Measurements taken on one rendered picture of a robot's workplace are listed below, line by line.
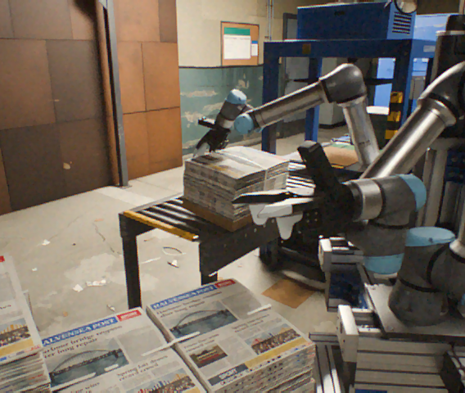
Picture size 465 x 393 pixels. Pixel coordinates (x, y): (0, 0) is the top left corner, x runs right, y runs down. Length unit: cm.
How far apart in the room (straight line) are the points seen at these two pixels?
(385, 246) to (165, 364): 53
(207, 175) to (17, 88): 307
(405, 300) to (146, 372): 67
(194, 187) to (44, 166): 308
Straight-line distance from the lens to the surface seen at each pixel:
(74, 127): 477
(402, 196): 81
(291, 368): 104
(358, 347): 122
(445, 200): 136
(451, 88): 102
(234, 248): 166
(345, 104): 165
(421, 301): 118
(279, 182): 183
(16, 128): 451
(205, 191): 169
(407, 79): 248
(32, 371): 72
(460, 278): 106
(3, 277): 92
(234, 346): 102
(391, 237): 84
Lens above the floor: 147
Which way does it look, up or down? 19 degrees down
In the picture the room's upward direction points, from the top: straight up
